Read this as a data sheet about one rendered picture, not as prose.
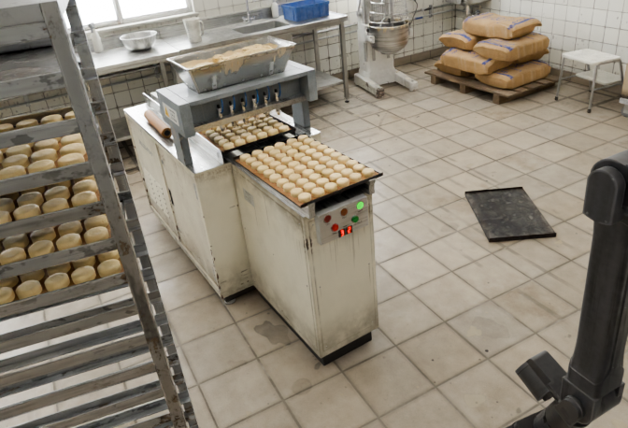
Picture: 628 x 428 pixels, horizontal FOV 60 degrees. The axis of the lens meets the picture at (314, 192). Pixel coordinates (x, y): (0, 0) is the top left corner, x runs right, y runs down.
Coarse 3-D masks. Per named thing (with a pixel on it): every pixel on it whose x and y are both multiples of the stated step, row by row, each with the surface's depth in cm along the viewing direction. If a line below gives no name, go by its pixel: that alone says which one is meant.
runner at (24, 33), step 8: (24, 24) 95; (32, 24) 95; (40, 24) 95; (0, 32) 94; (8, 32) 94; (16, 32) 95; (24, 32) 95; (32, 32) 95; (40, 32) 96; (0, 40) 94; (8, 40) 95; (16, 40) 95; (24, 40) 96; (32, 40) 96
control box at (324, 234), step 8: (352, 200) 222; (360, 200) 223; (328, 208) 218; (336, 208) 218; (352, 208) 222; (320, 216) 214; (336, 216) 219; (344, 216) 221; (352, 216) 224; (360, 216) 226; (320, 224) 216; (328, 224) 218; (344, 224) 223; (352, 224) 226; (360, 224) 228; (320, 232) 218; (328, 232) 220; (336, 232) 222; (344, 232) 224; (320, 240) 220; (328, 240) 222
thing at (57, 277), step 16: (96, 256) 132; (112, 256) 128; (32, 272) 125; (48, 272) 126; (64, 272) 126; (80, 272) 123; (96, 272) 126; (112, 272) 123; (0, 288) 121; (16, 288) 124; (32, 288) 120; (48, 288) 120; (0, 304) 117
